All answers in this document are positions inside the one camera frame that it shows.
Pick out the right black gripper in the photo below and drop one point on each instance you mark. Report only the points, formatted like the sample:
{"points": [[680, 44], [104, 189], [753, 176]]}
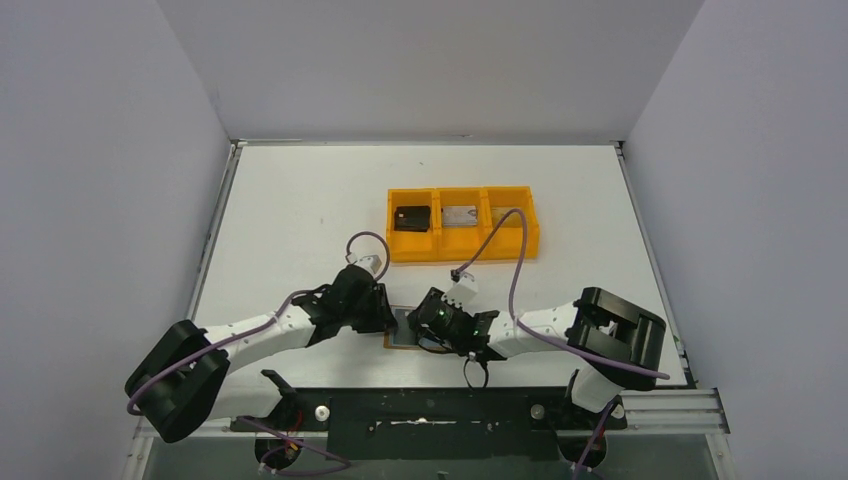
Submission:
{"points": [[425, 330]]}

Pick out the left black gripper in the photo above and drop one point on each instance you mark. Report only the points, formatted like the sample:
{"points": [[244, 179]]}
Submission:
{"points": [[382, 307]]}

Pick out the tan leather card holder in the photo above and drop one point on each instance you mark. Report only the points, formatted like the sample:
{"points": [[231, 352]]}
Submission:
{"points": [[401, 337]]}

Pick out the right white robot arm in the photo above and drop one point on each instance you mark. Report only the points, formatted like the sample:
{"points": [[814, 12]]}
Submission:
{"points": [[620, 342]]}

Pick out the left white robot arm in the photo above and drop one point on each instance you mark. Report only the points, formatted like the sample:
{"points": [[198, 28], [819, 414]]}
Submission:
{"points": [[194, 374]]}

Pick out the black credit card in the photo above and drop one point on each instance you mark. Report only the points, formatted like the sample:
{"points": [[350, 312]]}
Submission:
{"points": [[412, 218]]}

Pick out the silver credit card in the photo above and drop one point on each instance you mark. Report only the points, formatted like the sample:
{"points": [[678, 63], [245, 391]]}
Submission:
{"points": [[459, 216]]}

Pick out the orange three-compartment tray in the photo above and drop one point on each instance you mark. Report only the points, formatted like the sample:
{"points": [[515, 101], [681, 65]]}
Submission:
{"points": [[440, 244]]}

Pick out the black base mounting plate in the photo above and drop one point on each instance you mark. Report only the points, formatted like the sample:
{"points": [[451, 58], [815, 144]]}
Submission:
{"points": [[358, 424]]}

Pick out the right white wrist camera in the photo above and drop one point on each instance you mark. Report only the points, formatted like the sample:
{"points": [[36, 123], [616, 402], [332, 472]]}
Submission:
{"points": [[463, 290]]}

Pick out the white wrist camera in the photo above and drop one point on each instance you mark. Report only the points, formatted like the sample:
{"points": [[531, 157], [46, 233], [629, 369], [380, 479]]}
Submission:
{"points": [[463, 290], [372, 264]]}

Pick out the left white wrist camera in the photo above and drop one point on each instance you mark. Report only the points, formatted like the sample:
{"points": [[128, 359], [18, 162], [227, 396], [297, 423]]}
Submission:
{"points": [[372, 264]]}

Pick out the aluminium frame rail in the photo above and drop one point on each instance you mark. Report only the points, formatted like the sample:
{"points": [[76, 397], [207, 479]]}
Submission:
{"points": [[138, 454]]}

